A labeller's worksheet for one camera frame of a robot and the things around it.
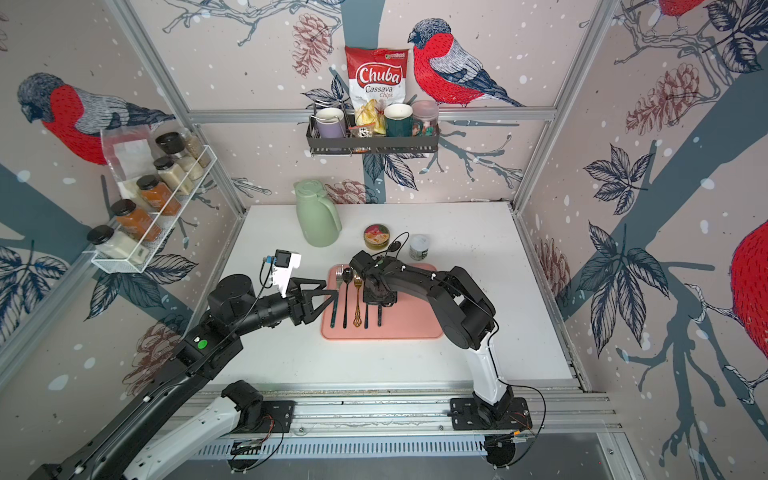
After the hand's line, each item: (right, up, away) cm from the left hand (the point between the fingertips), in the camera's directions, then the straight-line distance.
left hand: (334, 285), depth 64 cm
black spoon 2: (+13, +6, +43) cm, 46 cm away
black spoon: (-3, -4, +34) cm, 34 cm away
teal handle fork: (-6, -5, +34) cm, 35 cm away
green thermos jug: (-13, +15, +36) cm, 41 cm away
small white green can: (+22, +6, +37) cm, 44 cm away
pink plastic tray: (-1, -15, +27) cm, 31 cm away
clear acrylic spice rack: (-44, +32, +21) cm, 59 cm away
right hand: (+7, -10, +31) cm, 34 cm away
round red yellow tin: (+7, +10, +43) cm, 45 cm away
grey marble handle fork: (+9, -14, +26) cm, 31 cm away
